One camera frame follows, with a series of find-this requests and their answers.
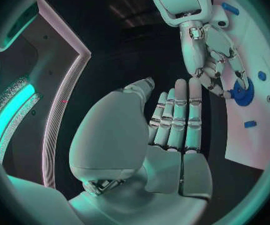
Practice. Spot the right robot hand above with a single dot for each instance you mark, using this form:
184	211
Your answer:
193	48

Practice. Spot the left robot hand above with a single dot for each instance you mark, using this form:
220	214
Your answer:
116	135

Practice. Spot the blue gear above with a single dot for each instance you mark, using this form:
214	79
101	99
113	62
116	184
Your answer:
242	97

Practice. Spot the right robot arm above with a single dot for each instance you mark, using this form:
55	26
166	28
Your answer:
181	1

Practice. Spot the white task board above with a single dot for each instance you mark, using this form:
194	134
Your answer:
249	144

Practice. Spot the thick long blue cylinder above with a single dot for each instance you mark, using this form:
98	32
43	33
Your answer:
230	8

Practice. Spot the small blue peg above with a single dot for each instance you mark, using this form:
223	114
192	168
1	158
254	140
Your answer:
262	75

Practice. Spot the small blue block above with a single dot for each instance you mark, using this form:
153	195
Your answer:
250	124

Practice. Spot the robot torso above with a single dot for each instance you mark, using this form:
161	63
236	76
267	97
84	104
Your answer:
52	60

